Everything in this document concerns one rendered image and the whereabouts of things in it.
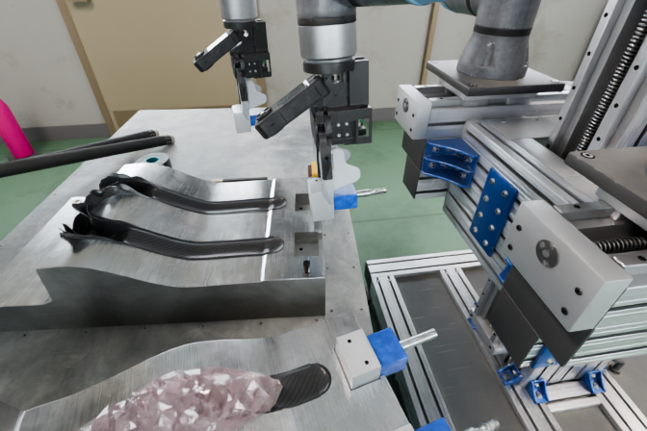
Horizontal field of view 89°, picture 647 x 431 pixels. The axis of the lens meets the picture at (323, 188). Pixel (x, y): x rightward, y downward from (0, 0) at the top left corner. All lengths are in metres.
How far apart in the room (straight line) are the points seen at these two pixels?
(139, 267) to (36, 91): 3.01
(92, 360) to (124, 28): 2.60
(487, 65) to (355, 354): 0.66
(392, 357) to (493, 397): 0.81
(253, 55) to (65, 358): 0.62
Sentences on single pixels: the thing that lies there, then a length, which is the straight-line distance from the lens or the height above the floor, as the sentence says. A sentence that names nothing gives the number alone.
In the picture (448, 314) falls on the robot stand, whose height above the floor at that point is 0.21.
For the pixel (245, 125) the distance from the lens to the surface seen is 0.84.
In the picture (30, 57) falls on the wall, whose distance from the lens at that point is 3.38.
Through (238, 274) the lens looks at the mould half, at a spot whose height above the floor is 0.89.
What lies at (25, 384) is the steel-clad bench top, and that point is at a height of 0.80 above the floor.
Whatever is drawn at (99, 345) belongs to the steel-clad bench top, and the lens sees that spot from 0.62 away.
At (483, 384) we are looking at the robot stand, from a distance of 1.25.
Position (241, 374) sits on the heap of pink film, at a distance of 0.42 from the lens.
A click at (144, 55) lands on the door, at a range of 2.99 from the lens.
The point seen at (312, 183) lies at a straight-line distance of 0.54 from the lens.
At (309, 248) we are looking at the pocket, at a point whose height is 0.86.
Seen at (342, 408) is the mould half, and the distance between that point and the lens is 0.43.
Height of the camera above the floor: 1.26
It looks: 35 degrees down
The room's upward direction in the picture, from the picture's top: straight up
